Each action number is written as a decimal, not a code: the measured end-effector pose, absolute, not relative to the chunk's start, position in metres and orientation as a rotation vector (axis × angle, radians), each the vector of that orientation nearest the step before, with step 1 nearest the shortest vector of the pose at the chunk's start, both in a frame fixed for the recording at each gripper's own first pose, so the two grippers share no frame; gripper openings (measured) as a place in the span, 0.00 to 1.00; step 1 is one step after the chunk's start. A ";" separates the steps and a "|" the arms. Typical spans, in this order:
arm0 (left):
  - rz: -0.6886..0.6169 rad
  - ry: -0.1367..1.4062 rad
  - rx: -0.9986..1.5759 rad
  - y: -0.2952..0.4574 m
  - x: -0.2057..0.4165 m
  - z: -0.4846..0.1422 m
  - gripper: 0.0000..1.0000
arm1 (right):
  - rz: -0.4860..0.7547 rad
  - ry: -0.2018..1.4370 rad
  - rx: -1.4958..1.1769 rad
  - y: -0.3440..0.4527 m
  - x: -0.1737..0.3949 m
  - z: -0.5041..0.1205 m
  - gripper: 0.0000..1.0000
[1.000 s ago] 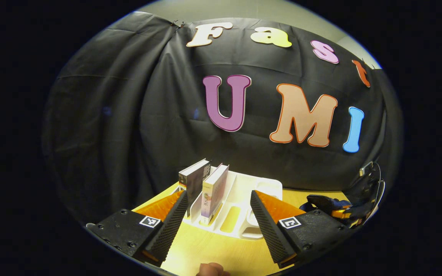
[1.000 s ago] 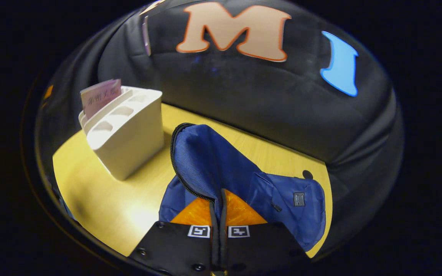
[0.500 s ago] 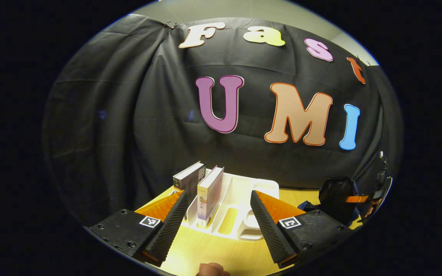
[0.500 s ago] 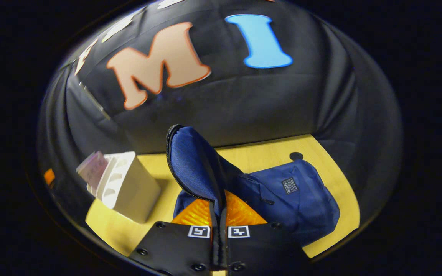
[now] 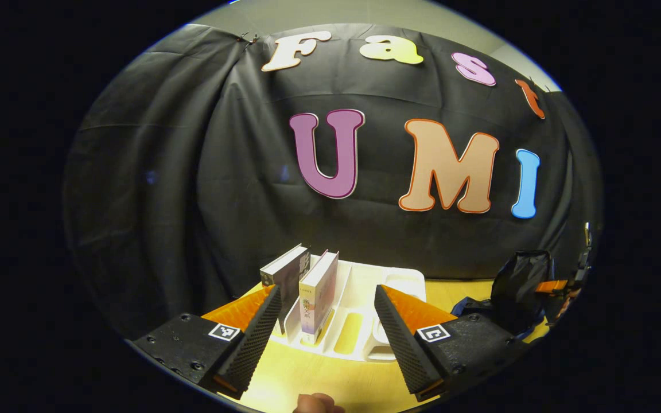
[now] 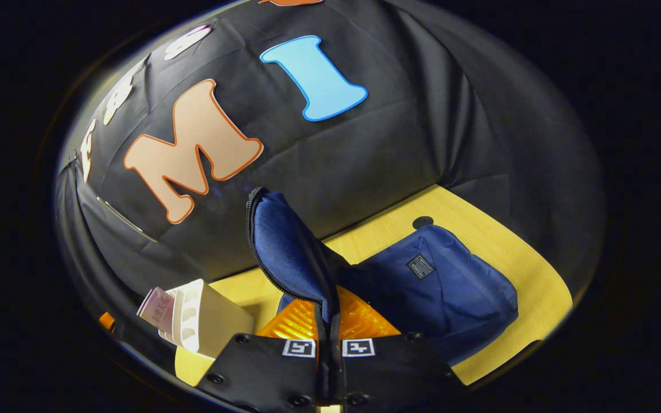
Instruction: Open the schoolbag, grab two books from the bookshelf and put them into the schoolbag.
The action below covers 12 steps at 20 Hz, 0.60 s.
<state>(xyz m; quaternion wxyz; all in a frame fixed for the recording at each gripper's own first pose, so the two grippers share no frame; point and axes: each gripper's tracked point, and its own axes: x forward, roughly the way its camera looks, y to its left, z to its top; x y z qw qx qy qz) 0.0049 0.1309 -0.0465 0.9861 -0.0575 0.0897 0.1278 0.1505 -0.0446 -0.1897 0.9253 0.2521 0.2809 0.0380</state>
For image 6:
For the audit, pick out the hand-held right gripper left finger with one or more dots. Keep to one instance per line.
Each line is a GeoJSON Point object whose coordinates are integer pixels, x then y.
{"type": "Point", "coordinates": [267, 370]}

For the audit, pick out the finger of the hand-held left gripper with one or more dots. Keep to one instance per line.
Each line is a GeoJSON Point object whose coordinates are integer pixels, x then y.
{"type": "Point", "coordinates": [107, 322]}

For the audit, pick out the white bookshelf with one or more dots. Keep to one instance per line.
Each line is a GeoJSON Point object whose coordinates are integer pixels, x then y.
{"type": "Point", "coordinates": [221, 327]}

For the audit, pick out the blue schoolbag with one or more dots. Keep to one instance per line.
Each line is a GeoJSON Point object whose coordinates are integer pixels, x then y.
{"type": "Point", "coordinates": [451, 292]}

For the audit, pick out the pink book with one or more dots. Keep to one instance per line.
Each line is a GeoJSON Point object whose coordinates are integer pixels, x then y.
{"type": "Point", "coordinates": [158, 310]}

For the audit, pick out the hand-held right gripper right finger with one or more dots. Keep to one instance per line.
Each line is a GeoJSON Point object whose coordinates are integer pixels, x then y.
{"type": "Point", "coordinates": [393, 373]}

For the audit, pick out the black backdrop cloth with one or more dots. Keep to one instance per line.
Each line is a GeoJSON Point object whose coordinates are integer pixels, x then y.
{"type": "Point", "coordinates": [393, 143]}

